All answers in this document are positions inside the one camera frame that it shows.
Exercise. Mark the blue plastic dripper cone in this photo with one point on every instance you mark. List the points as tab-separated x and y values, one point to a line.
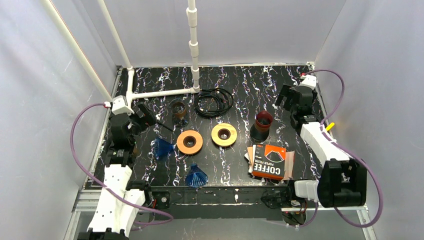
162	148

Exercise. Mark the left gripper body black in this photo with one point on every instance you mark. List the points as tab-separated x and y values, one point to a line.
144	114

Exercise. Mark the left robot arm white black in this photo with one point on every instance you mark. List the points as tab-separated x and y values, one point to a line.
120	198

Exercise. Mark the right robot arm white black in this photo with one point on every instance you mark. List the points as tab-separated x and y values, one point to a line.
343	181

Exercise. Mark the brown paper coffee filters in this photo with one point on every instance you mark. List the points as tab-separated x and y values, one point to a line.
289	162

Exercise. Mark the white pvc pipe frame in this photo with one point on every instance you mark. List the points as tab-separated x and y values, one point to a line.
192	16

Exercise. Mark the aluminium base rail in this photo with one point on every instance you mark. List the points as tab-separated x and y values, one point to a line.
234	202

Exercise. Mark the yellow handled screwdriver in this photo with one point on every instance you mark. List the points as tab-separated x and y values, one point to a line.
330	126

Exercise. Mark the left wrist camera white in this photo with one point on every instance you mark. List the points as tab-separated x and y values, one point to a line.
120	105

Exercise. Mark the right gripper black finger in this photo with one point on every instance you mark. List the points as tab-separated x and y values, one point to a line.
284	92
292	99

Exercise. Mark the orange coffee filter box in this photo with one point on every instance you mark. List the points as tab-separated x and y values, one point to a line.
268	161

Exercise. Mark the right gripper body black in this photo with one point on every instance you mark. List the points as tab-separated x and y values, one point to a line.
292	97

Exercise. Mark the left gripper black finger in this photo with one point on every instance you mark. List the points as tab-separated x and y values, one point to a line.
148	116
138	122

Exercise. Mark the orange handled screwdriver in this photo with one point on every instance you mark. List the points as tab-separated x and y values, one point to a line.
165	126

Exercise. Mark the glass carafe with brown collar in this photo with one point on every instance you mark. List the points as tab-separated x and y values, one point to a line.
180	115

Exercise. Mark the black red dripper cup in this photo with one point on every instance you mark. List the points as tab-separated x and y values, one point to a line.
260	130

